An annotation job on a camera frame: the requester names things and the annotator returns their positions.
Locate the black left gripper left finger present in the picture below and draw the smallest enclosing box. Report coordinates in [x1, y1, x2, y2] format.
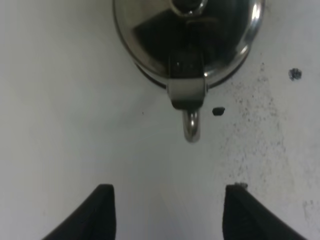
[44, 184, 117, 240]

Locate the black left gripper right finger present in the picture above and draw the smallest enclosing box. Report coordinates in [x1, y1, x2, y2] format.
[222, 184, 305, 240]

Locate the stainless steel teapot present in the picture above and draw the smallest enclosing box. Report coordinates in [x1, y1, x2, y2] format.
[112, 0, 266, 143]

